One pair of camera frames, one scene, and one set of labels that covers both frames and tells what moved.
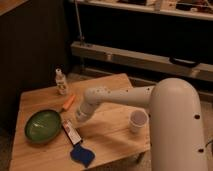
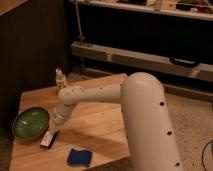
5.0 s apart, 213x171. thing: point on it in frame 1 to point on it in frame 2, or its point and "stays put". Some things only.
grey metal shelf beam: [141, 58] stays put
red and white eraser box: [72, 132] to [48, 138]
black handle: [183, 61] stays put
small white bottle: [60, 81] stays put
